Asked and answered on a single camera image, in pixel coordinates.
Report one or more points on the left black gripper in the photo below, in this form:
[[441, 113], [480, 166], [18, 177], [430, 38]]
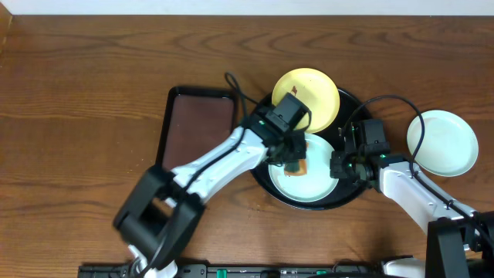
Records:
[[291, 153]]

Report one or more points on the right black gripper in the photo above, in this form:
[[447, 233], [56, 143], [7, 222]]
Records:
[[337, 158]]

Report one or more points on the green orange sponge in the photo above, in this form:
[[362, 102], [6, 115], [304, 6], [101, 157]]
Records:
[[296, 168]]

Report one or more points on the light green plate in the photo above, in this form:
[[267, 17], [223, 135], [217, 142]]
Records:
[[316, 183]]

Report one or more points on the light blue plate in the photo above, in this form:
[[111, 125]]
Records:
[[446, 144]]

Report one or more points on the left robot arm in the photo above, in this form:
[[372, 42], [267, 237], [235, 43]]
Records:
[[162, 212]]

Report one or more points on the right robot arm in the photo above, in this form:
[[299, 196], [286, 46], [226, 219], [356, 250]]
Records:
[[459, 238]]

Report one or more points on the round black tray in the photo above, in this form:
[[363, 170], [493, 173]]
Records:
[[345, 190]]

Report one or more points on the rectangular black brown tray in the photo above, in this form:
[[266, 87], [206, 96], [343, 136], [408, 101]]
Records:
[[196, 120]]

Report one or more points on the yellow plate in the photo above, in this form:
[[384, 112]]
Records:
[[316, 91]]

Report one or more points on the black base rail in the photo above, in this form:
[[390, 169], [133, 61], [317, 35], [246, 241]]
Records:
[[203, 271]]

